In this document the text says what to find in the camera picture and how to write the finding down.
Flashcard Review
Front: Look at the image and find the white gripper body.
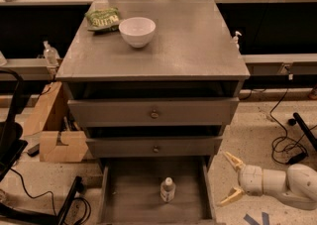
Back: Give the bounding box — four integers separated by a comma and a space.
238, 165, 264, 196

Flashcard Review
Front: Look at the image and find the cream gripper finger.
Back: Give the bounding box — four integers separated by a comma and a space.
224, 152, 245, 171
217, 187, 245, 207

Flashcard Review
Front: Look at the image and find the clear plastic bottle white cap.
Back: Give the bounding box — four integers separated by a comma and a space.
160, 177, 176, 203

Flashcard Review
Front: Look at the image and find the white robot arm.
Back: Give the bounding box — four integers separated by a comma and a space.
218, 152, 317, 210

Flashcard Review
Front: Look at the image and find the grey middle drawer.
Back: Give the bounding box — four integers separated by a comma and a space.
86, 136, 222, 158

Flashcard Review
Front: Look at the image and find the grey open bottom drawer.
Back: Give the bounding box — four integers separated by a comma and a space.
97, 157, 224, 225

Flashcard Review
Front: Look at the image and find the grey drawer cabinet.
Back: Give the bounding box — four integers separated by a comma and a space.
54, 0, 251, 170

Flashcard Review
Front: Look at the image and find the white pump bottle right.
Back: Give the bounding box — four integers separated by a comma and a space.
232, 31, 242, 50

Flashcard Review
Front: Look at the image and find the grey top drawer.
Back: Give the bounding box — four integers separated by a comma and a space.
68, 98, 239, 128

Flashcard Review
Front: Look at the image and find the clear sanitizer bottle left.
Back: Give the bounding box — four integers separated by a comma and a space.
44, 41, 59, 65

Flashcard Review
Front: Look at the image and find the black stand leg right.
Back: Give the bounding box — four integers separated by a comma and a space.
288, 112, 317, 152

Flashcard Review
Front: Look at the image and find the white ceramic bowl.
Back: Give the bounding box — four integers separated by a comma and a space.
119, 17, 157, 48

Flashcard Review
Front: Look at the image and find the wooden box on floor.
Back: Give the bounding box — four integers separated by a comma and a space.
23, 82, 88, 163

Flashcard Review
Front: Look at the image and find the green chip bag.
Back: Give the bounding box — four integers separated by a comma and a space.
85, 7, 121, 31

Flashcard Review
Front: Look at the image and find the black stand left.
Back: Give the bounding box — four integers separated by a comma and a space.
0, 67, 83, 225

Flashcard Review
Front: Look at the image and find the black power adapter cable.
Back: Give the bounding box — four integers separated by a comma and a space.
268, 64, 317, 167

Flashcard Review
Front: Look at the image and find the black cable floor left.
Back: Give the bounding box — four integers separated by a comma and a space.
7, 169, 92, 225

